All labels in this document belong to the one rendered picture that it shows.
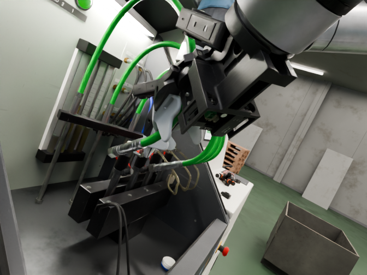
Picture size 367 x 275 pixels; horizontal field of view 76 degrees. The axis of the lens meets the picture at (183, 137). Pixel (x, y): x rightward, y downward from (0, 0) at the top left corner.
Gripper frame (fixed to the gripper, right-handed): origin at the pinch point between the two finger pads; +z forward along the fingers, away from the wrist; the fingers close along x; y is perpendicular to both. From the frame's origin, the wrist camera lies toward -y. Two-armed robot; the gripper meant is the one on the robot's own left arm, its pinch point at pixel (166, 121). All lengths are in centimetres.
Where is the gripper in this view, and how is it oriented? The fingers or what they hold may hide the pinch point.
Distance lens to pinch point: 36.6
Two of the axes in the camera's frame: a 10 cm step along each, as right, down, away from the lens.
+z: -4.8, 4.6, 7.5
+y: 1.8, 8.8, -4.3
